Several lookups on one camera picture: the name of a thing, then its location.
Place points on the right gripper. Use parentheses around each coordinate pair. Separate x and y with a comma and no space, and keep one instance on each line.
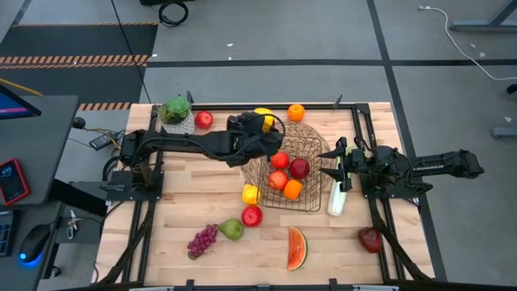
(357,163)

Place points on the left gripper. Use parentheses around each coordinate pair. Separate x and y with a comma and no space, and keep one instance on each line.
(254,147)

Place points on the red apple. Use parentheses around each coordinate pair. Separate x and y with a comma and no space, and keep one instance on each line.
(252,216)
(203,120)

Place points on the red tomato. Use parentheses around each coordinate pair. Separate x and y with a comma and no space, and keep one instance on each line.
(280,160)

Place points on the orange bell pepper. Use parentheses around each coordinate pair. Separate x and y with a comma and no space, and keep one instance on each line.
(292,190)

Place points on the red orange peach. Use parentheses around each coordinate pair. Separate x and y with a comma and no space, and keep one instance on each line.
(278,180)

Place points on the green pear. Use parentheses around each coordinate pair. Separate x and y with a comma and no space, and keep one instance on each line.
(232,230)

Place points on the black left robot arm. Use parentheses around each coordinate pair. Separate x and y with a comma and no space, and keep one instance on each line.
(182,143)

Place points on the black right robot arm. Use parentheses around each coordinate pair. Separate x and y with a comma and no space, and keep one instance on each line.
(444,165)

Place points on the pale green celery stalk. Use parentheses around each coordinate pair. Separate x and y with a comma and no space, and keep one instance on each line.
(336,202)

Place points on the round woven placemat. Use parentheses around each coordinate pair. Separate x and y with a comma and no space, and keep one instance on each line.
(295,127)

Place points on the round orange fruit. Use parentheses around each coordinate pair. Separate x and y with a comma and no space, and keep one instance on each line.
(296,113)

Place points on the succulent in white patterned pot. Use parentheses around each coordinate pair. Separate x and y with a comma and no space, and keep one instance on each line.
(175,115)

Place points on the dark red bell pepper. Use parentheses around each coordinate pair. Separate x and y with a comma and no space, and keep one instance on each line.
(369,239)

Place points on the watermelon slice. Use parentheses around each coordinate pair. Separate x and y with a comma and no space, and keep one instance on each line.
(296,248)

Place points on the purple grape bunch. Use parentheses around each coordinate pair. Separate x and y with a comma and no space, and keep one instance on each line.
(201,242)

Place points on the silver metal bar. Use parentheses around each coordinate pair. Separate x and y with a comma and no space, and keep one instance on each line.
(151,288)
(375,288)

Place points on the black power adapter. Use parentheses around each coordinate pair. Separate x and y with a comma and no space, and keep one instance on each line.
(101,141)

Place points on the grey metal foot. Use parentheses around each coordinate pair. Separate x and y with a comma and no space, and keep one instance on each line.
(505,133)

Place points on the black hazard-striped floor mat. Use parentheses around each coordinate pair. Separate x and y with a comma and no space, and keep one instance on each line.
(81,40)

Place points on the black caster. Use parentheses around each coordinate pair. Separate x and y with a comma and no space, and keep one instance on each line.
(55,271)
(513,88)

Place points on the grey desk leg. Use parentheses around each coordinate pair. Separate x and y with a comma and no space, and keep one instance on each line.
(476,27)

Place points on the silver carabiner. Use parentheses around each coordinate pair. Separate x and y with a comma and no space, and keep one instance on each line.
(72,232)

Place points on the computer monitor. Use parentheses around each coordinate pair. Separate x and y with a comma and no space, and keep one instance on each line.
(12,107)

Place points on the red tablet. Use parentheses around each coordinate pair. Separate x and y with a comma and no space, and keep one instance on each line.
(12,182)

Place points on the black computer mouse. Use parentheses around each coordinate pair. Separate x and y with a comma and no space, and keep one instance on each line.
(34,242)

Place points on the black keyboard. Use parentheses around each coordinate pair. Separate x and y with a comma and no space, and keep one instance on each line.
(6,234)

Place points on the black aluminium rig frame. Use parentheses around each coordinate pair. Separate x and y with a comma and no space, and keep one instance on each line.
(226,107)

